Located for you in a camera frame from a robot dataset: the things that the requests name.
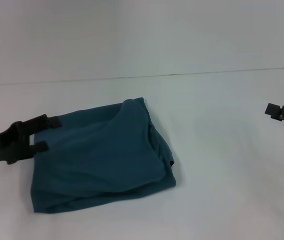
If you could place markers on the teal t-shirt with pink print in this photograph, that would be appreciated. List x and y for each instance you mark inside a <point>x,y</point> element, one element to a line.
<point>101,155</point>

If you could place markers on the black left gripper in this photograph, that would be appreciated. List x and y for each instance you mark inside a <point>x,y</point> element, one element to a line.
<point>6,145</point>

